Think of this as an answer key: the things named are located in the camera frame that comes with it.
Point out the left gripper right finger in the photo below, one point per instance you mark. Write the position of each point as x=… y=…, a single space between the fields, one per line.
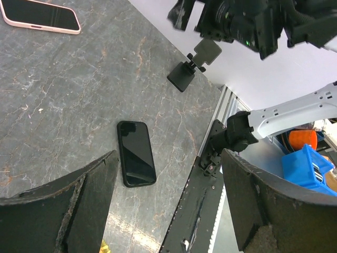
x=270 y=214

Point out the orange cylindrical container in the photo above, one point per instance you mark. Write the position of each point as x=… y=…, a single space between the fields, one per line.
x=298 y=138

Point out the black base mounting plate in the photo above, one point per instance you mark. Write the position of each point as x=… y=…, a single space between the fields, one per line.
x=192 y=226

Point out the black smartphone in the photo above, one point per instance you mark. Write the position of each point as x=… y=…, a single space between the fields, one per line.
x=137 y=163

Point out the slotted cable duct rail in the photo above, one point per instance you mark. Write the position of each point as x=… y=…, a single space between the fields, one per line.
x=219 y=210

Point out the black folding phone stand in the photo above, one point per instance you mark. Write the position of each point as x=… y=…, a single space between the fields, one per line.
x=205 y=53

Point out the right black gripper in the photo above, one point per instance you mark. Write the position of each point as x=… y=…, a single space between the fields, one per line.
x=255 y=24

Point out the pink case smartphone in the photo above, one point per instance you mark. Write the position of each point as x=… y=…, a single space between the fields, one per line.
x=40 y=16

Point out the blue plastic bin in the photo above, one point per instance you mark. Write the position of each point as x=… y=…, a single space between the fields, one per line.
x=307 y=169

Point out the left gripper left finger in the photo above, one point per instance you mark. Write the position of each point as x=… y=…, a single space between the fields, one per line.
x=68 y=214

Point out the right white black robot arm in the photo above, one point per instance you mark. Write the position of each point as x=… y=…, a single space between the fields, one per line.
x=312 y=22

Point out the woven bamboo tray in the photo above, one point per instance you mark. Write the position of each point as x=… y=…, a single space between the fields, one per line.
x=104 y=248

